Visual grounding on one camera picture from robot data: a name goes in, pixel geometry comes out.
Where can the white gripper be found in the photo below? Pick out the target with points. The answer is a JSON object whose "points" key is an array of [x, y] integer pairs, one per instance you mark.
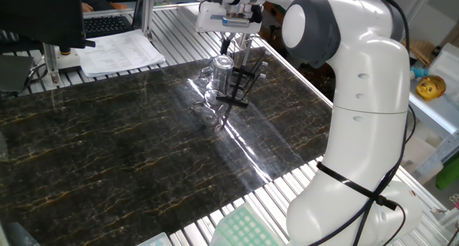
{"points": [[209, 23]]}

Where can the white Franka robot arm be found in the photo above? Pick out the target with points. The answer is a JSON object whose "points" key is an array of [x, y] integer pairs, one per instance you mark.
{"points": [[365, 131]]}

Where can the bystander bare hand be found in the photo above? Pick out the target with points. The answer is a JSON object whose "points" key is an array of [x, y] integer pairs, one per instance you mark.
{"points": [[87, 7]]}

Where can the white paper stack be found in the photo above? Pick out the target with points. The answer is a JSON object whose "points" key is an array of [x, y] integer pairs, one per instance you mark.
{"points": [[118, 52]]}

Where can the small orange object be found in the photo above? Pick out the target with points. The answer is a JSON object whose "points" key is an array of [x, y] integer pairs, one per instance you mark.
{"points": [[118, 5]]}

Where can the black keyboard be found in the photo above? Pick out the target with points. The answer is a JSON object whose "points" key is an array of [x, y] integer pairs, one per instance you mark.
{"points": [[105, 25]]}

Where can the dark marble pattern board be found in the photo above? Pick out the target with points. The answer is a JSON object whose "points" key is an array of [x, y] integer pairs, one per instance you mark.
{"points": [[107, 149]]}

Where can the green pipette tip box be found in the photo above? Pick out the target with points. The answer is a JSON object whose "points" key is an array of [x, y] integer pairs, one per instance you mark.
{"points": [[244, 231]]}

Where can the black monitor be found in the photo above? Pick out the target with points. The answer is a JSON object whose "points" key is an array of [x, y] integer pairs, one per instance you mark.
{"points": [[39, 16]]}

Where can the brown cardboard piece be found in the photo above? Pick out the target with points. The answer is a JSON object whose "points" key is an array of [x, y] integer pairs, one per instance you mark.
{"points": [[421, 50]]}

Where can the small teal toy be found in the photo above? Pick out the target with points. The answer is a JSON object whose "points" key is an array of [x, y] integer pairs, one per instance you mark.
{"points": [[419, 72]]}

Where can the blue pipette tip box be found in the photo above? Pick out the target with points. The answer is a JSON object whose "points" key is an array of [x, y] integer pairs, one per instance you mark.
{"points": [[156, 240]]}

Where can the golden piggy bank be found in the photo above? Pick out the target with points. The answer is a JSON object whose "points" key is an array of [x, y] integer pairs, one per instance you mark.
{"points": [[430, 88]]}

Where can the dark grey flat box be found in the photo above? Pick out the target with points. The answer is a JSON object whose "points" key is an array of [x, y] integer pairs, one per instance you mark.
{"points": [[14, 74]]}

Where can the grey metal shelf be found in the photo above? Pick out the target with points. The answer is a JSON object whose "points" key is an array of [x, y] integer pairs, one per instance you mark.
{"points": [[437, 115]]}

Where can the translucent white container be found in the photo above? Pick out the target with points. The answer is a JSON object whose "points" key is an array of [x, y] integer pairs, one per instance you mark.
{"points": [[448, 66]]}

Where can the green bin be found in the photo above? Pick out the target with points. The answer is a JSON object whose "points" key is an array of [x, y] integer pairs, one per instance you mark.
{"points": [[448, 174]]}

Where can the thin grey vertical post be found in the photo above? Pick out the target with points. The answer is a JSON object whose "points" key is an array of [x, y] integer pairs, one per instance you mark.
{"points": [[246, 48]]}

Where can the tall aluminium extrusion post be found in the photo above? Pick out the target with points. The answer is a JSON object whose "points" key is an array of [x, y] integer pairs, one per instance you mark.
{"points": [[147, 13]]}

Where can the white mount base with knob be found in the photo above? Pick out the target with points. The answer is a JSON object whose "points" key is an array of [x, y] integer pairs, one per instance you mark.
{"points": [[70, 61]]}

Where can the short aluminium extrusion post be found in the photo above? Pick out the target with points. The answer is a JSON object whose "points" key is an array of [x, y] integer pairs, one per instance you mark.
{"points": [[51, 65]]}

